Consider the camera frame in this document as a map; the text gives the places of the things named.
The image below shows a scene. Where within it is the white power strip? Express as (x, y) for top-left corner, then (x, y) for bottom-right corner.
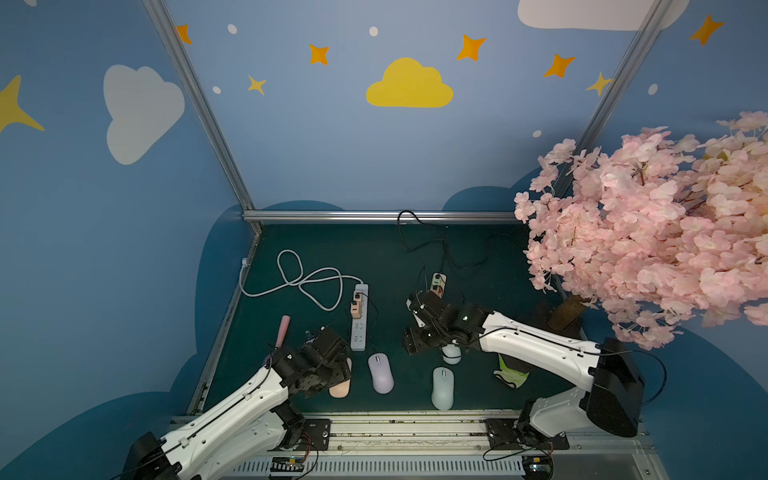
(350, 284), (369, 352)

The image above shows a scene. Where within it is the pink charger adapter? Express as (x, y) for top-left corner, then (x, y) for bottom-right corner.
(350, 302), (363, 320)

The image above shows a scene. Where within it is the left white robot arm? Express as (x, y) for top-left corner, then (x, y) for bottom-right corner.
(116, 327), (351, 479)

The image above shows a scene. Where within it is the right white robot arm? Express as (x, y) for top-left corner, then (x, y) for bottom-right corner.
(403, 291), (646, 447)

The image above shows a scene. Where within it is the cream red power strip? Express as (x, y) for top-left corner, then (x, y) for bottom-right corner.
(430, 272), (447, 298)

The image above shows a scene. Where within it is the purple pink garden fork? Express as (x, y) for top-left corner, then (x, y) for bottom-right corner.
(263, 315), (291, 366)

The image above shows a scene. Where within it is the black green work glove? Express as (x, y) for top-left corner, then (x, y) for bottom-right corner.
(493, 354), (532, 389)

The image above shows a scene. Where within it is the pink cherry blossom tree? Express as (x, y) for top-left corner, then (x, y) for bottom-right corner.
(515, 111), (767, 350)

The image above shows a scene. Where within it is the beige pink wireless mouse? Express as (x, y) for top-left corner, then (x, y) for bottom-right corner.
(329, 358), (352, 399)

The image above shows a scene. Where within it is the purple wireless mouse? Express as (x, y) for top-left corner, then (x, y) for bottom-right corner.
(368, 353), (395, 395)

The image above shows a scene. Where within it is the light green wireless mouse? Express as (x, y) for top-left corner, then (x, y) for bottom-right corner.
(431, 367), (455, 411)

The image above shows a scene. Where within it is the black power strip cable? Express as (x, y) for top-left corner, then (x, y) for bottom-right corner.
(396, 209), (523, 274)

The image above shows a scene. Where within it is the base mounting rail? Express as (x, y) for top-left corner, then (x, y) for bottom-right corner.
(161, 410), (652, 480)

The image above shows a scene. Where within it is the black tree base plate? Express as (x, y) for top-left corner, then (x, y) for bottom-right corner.
(531, 300), (586, 339)

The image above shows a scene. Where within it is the aluminium frame rail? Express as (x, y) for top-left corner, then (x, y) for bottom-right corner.
(242, 210), (518, 225)

